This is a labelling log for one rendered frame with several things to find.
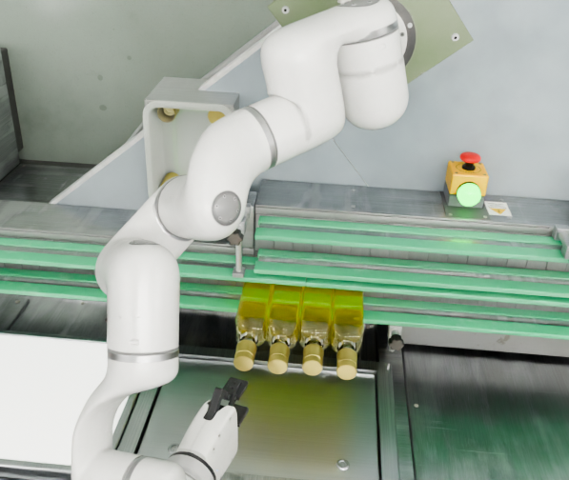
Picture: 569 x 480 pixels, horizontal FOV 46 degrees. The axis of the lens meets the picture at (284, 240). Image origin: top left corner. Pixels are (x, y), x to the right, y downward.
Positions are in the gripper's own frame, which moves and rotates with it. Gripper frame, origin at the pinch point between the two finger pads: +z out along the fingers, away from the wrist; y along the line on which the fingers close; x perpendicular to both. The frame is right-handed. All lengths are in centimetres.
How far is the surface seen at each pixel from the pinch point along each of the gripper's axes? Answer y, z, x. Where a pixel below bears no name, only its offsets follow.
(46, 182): -14, 80, 98
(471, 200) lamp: 18, 49, -28
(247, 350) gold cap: 1.6, 10.3, 2.2
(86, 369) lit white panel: -11.6, 9.0, 35.2
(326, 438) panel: -12.7, 9.6, -12.7
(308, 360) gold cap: 1.6, 11.7, -8.2
